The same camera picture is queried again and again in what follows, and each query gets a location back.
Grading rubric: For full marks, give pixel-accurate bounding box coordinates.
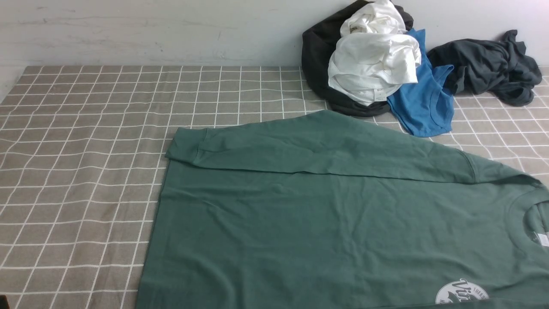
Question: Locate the white crumpled shirt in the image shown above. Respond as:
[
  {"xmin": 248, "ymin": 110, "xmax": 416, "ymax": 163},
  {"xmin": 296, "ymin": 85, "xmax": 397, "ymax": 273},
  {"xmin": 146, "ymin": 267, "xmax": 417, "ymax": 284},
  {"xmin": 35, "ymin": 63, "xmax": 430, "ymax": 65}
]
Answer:
[{"xmin": 327, "ymin": 0, "xmax": 422, "ymax": 106}]

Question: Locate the grey grid-pattern tablecloth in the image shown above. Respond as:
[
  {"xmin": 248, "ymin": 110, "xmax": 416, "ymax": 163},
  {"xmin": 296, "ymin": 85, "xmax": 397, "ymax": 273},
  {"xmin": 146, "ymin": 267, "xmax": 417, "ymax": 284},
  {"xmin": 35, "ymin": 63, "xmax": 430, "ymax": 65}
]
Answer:
[{"xmin": 0, "ymin": 65, "xmax": 549, "ymax": 309}]

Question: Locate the black garment under pile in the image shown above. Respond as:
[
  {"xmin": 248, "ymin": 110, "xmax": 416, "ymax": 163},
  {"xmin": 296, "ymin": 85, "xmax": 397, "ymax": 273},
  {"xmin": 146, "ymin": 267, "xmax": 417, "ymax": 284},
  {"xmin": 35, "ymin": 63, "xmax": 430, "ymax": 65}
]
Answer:
[{"xmin": 301, "ymin": 0, "xmax": 414, "ymax": 117}]

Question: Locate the blue tank top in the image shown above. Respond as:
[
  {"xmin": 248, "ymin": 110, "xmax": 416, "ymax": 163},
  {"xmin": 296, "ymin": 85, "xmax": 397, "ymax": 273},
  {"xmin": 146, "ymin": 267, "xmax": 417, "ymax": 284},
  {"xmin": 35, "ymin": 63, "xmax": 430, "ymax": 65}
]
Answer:
[{"xmin": 388, "ymin": 29, "xmax": 454, "ymax": 138}]

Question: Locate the green long-sleeve top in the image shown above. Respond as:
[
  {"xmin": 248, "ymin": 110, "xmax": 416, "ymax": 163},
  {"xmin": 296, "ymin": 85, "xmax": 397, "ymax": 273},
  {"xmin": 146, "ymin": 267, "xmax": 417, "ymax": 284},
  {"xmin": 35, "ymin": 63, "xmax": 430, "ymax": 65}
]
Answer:
[{"xmin": 136, "ymin": 111, "xmax": 549, "ymax": 309}]

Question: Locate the dark grey crumpled garment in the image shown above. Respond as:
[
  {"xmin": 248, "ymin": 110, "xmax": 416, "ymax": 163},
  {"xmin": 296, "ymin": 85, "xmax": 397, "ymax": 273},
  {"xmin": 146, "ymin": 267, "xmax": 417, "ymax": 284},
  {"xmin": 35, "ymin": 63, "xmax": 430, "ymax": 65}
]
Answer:
[{"xmin": 427, "ymin": 30, "xmax": 543, "ymax": 107}]

